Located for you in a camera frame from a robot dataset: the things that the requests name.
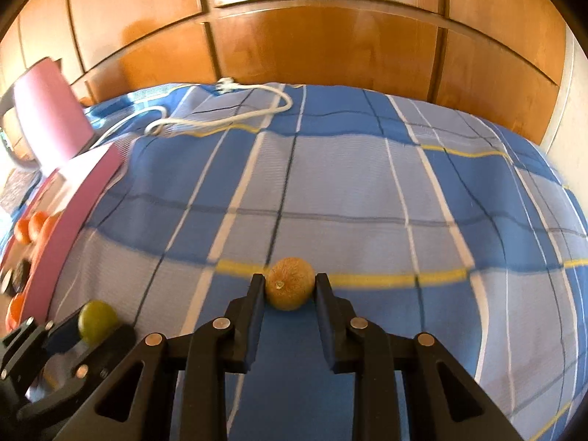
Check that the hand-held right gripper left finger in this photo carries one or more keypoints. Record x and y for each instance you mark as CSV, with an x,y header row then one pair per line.
x,y
252,330

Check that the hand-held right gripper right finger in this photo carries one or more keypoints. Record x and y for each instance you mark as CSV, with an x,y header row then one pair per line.
x,y
324,330

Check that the blue plaid blanket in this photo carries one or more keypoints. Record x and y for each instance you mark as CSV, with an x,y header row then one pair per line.
x,y
367,193

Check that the pink electric kettle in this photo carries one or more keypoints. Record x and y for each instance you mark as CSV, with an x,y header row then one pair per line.
x,y
50,110

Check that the green lime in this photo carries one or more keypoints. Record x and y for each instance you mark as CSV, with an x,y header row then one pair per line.
x,y
96,321

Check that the wooden wardrobe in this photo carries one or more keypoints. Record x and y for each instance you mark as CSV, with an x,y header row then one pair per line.
x,y
321,46

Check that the pink tray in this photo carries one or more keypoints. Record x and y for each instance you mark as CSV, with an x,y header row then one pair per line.
x,y
78,202

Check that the brown kiwi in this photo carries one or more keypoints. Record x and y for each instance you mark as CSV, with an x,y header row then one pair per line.
x,y
289,285

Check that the orange tangerine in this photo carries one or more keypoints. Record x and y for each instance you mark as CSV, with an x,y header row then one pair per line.
x,y
20,230
16,311
37,226

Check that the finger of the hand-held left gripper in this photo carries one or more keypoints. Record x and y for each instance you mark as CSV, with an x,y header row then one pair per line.
x,y
108,351
62,336

